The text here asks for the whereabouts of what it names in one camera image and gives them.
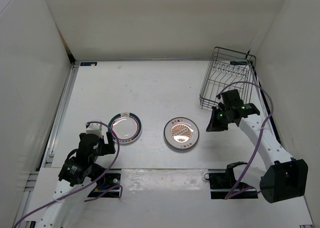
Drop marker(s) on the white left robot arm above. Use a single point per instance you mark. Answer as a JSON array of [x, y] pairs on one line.
[[79, 175]]

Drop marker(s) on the wire dish rack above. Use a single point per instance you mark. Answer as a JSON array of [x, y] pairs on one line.
[[227, 68]]

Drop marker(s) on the blue label sticker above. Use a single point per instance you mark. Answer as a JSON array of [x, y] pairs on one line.
[[88, 64]]

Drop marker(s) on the orange sunburst plate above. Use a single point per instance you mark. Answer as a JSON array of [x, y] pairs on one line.
[[179, 150], [181, 132]]

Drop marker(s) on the green rimmed white plate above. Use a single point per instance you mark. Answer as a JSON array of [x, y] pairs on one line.
[[127, 127]]

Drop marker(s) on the orange sunburst plate front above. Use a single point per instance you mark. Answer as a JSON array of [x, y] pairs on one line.
[[179, 150]]

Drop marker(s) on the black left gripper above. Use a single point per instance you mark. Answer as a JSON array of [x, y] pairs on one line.
[[108, 148]]

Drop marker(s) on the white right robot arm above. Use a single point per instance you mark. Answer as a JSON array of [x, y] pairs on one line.
[[271, 169]]

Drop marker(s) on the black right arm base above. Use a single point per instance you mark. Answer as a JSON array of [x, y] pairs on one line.
[[221, 183]]

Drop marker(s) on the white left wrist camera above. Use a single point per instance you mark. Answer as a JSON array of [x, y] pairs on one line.
[[94, 128]]

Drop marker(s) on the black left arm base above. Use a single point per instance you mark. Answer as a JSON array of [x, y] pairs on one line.
[[108, 187]]

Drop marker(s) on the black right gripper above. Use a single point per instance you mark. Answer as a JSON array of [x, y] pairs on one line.
[[213, 125]]

